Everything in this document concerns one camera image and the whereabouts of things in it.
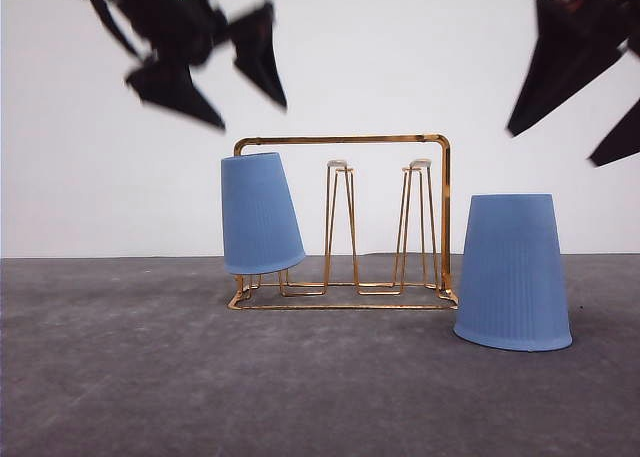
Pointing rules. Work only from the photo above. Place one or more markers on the black gripper finger edge image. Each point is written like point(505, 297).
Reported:
point(622, 142)

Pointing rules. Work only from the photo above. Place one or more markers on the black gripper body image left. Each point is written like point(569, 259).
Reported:
point(180, 33)

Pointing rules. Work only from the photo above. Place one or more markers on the gold wire cup rack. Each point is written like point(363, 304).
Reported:
point(340, 261)

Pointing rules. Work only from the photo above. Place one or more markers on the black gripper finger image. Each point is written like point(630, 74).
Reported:
point(166, 82)
point(253, 38)

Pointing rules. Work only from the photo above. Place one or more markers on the black cable image left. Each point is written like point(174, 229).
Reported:
point(127, 36)

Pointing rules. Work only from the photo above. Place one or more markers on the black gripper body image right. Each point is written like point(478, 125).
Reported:
point(575, 39)

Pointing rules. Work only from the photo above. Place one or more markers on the blue ribbed cup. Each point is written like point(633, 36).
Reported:
point(512, 293)
point(260, 222)

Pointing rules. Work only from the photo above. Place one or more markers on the black gripper finger large image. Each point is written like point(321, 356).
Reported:
point(534, 98)

